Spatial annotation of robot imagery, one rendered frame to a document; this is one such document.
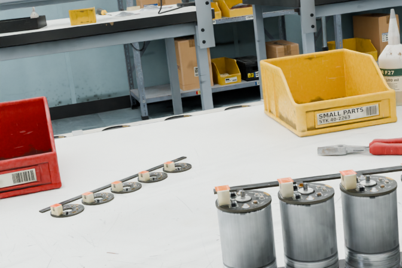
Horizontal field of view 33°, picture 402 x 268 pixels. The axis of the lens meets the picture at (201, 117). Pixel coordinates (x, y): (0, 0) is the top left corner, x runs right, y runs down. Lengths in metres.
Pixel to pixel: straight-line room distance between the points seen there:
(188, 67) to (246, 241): 4.12
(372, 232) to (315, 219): 0.03
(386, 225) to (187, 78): 4.13
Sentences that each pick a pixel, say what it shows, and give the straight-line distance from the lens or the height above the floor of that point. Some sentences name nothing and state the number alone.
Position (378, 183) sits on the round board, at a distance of 0.31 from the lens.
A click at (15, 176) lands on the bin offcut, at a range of 0.56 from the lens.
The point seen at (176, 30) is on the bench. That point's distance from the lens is 2.69.
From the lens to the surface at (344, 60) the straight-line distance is 0.76.
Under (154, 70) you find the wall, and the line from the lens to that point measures 4.79.
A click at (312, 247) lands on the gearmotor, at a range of 0.30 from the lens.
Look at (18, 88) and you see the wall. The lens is 4.72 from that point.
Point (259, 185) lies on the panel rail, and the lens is 0.31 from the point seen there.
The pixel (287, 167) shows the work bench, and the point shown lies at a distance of 0.54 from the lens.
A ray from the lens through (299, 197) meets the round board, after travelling 0.29.
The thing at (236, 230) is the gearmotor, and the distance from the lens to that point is 0.29.
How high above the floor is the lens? 0.91
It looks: 13 degrees down
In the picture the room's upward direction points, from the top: 7 degrees counter-clockwise
